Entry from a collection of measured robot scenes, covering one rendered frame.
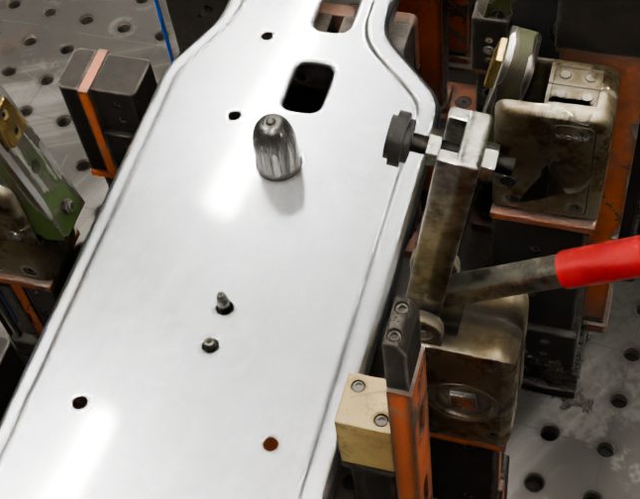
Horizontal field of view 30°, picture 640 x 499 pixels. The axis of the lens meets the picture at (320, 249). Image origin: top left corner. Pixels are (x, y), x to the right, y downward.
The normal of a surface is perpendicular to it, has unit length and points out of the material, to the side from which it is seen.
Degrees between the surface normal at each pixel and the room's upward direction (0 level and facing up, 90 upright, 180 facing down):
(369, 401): 0
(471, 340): 0
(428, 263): 90
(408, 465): 90
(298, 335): 0
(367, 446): 90
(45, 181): 78
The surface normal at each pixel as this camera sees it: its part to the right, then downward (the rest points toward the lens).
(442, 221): -0.27, 0.80
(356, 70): -0.10, -0.57
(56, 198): 0.92, 0.04
